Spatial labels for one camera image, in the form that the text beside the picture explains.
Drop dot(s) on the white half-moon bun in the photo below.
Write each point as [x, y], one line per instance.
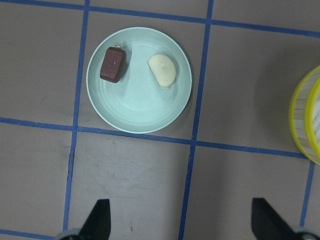
[163, 70]

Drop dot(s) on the light green round plate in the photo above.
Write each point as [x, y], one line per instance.
[137, 104]

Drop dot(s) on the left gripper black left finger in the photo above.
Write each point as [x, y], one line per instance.
[98, 224]

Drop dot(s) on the yellow bamboo steamer basket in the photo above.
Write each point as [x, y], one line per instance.
[304, 115]

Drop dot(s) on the brown rectangular bun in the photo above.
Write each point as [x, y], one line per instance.
[113, 64]

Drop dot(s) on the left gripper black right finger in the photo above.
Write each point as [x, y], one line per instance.
[267, 224]

